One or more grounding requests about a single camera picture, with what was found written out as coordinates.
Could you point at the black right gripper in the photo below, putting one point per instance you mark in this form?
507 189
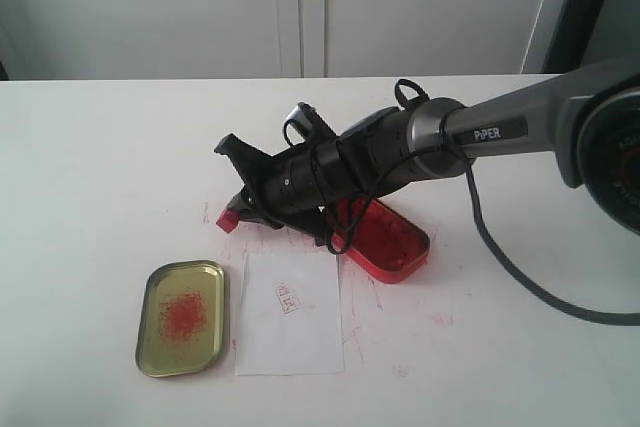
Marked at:
291 188

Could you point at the red plastic stamp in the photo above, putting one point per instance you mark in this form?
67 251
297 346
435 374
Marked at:
228 221

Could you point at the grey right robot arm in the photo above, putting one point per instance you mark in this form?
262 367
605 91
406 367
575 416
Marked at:
588 118

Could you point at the red ink tin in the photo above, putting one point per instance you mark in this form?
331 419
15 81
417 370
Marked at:
388 246

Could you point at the white paper sheet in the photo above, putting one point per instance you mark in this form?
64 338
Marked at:
289 319

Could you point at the gold tin lid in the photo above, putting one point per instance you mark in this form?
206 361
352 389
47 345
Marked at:
183 319

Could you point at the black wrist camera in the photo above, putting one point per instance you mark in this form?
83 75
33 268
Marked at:
305 120

